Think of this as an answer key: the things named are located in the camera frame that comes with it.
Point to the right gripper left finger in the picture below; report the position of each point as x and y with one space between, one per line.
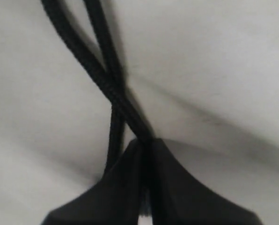
114 200

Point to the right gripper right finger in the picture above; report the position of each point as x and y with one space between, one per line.
177 198

